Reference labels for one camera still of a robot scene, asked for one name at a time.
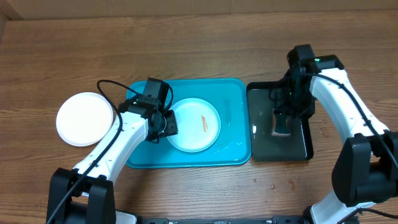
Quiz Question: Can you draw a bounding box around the sponge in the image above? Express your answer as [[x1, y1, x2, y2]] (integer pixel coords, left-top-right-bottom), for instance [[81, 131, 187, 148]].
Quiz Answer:
[[271, 114, 290, 137]]

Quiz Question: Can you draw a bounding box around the light blue plate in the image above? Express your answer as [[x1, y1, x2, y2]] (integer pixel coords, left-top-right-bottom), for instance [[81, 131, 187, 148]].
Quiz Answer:
[[167, 98, 221, 153]]

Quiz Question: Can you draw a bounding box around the white plate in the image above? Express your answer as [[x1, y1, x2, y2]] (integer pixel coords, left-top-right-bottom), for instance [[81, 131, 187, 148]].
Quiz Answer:
[[55, 92, 114, 147]]

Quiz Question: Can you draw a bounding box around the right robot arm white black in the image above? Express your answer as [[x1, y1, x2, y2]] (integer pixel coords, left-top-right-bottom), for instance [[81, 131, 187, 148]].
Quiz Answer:
[[269, 55, 397, 223]]

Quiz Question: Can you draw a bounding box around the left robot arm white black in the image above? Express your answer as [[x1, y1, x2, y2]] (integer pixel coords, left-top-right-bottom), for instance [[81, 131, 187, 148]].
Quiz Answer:
[[46, 110, 178, 224]]

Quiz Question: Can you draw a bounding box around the teal plastic tray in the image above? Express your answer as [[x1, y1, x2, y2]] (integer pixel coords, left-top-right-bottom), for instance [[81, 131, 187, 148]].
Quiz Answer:
[[126, 78, 251, 169]]

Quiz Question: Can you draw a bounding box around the black plastic tray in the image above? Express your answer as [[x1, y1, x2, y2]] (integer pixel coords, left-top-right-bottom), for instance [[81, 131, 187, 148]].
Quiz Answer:
[[246, 82, 314, 162]]

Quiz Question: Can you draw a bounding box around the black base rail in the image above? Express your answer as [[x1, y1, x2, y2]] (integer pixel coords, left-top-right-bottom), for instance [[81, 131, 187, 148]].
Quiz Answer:
[[118, 211, 358, 224]]

